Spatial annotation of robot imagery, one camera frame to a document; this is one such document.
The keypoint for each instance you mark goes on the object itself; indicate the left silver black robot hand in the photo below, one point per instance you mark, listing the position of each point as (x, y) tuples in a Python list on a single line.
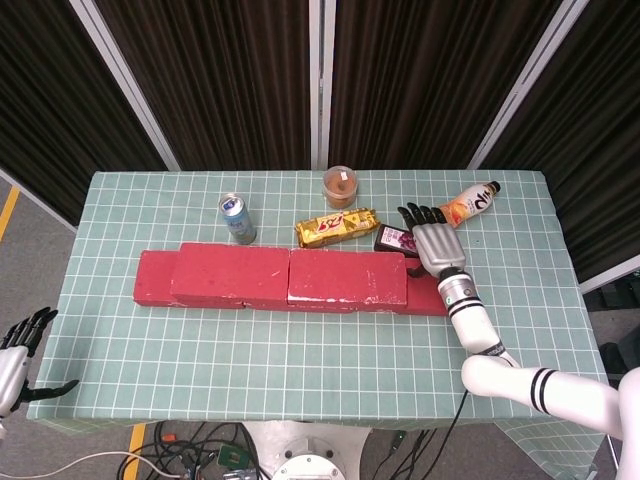
[(10, 372)]

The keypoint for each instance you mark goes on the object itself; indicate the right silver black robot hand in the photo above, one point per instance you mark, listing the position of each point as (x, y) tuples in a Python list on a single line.
[(440, 247)]

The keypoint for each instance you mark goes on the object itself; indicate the red brick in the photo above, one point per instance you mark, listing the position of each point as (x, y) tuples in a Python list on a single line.
[(230, 272), (152, 280), (300, 306), (345, 275), (425, 297)]

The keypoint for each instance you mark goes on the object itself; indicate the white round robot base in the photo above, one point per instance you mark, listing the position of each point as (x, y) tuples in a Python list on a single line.
[(307, 450)]

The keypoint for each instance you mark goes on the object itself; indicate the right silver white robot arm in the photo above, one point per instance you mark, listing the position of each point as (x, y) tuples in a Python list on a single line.
[(500, 380)]

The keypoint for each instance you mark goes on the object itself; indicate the dark purple grape drink bottle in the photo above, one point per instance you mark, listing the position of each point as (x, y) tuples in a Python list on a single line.
[(395, 240)]

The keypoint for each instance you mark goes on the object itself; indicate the orange juice bottle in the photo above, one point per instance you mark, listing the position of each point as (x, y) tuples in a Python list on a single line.
[(472, 202)]

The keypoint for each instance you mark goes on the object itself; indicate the yellow biscuit packet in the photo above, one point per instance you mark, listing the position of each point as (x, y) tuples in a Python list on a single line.
[(335, 227)]

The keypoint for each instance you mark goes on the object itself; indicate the clear plastic snack jar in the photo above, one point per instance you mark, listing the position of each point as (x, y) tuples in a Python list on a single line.
[(341, 190)]

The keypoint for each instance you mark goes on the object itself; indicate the dark ribbed partition panel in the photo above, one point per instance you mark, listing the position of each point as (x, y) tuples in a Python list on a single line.
[(50, 110), (595, 150), (425, 85), (215, 85)]

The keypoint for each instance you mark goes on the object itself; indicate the black chair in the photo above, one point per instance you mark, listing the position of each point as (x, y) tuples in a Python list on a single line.
[(620, 320)]

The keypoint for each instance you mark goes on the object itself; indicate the light blue drink can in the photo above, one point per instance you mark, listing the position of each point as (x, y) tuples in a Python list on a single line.
[(239, 222)]

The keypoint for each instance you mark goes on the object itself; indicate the green checkered tablecloth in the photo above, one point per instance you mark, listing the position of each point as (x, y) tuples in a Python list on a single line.
[(250, 360)]

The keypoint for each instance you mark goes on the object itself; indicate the green circuit board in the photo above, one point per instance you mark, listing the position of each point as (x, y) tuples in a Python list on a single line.
[(231, 456)]

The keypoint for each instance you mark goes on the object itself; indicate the white partition base rail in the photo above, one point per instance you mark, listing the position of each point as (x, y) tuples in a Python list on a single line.
[(35, 195), (612, 281)]

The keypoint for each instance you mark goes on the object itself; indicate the white partition frame post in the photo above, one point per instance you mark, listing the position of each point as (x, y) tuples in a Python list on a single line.
[(127, 85), (321, 85), (527, 85)]

